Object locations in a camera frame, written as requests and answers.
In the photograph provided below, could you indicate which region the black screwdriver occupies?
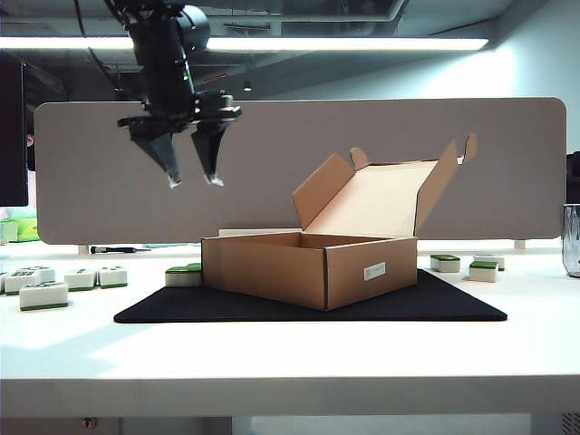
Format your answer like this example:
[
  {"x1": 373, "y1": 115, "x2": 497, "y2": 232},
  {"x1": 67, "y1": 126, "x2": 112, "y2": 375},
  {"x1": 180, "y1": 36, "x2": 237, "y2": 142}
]
[{"x1": 90, "y1": 246, "x2": 151, "y2": 255}]

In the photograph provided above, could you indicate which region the black chair back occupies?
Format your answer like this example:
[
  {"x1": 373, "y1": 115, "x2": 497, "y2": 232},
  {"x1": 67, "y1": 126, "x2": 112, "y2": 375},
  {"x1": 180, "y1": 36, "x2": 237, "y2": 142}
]
[{"x1": 565, "y1": 151, "x2": 580, "y2": 200}]

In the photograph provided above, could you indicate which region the grey desk divider panel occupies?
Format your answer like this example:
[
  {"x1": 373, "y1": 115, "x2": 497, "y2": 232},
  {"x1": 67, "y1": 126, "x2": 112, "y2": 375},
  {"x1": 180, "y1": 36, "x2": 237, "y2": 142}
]
[{"x1": 34, "y1": 96, "x2": 567, "y2": 247}]

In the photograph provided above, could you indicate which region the clear glass cup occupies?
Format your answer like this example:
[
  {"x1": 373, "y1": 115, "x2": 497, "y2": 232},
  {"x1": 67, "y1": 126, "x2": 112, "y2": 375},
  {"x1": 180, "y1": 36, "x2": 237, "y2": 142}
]
[{"x1": 561, "y1": 203, "x2": 580, "y2": 278}]

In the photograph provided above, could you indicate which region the dark monitor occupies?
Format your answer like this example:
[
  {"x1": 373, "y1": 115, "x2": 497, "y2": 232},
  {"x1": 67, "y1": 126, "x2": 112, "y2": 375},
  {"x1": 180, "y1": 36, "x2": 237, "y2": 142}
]
[{"x1": 0, "y1": 52, "x2": 29, "y2": 208}]

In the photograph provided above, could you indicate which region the black rectangular mat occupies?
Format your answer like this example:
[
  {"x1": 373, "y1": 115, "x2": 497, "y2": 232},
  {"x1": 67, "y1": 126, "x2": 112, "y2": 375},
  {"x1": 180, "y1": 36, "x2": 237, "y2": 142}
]
[{"x1": 112, "y1": 267, "x2": 508, "y2": 324}]

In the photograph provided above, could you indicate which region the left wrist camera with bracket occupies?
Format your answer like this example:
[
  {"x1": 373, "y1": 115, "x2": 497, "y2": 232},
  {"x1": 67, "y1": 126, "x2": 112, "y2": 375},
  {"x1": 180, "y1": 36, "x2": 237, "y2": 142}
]
[{"x1": 216, "y1": 89, "x2": 243, "y2": 120}]

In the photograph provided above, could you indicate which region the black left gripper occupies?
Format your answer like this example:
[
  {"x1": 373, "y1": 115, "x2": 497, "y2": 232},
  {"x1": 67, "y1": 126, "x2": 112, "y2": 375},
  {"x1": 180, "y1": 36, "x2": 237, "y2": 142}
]
[{"x1": 117, "y1": 15, "x2": 231, "y2": 189}]

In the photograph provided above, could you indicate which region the bright green package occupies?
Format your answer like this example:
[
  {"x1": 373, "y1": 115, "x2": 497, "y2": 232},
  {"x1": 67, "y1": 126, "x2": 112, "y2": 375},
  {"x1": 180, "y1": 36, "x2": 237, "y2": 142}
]
[{"x1": 0, "y1": 217, "x2": 40, "y2": 245}]

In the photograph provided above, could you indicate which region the brown cardboard box with lid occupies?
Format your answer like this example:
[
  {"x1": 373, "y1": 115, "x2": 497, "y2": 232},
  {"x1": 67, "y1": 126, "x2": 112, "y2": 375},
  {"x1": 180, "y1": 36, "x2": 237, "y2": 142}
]
[{"x1": 200, "y1": 131, "x2": 479, "y2": 313}]

